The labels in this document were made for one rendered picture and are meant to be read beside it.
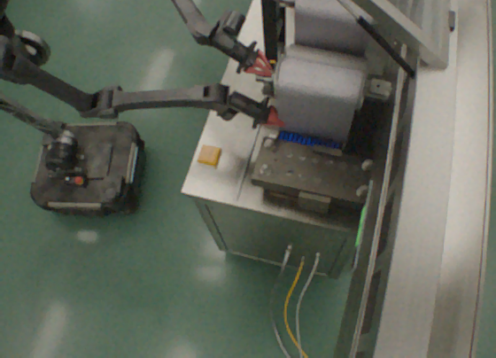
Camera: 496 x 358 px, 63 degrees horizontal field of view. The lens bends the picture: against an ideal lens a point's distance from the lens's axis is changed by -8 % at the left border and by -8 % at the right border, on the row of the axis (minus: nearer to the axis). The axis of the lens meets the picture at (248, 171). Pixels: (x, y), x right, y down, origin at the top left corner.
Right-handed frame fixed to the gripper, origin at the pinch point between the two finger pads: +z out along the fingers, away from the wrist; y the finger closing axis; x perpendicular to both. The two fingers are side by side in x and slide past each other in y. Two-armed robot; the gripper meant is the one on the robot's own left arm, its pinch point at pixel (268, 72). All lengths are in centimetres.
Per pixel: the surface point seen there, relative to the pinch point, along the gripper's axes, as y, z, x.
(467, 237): 48, 36, 47
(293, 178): 22.8, 24.2, -10.2
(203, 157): 16.8, 2.2, -38.5
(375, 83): 1.6, 23.0, 23.3
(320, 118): 7.4, 19.9, 3.6
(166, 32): -122, -22, -156
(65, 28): -114, -92, -207
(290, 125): 6.7, 17.0, -8.3
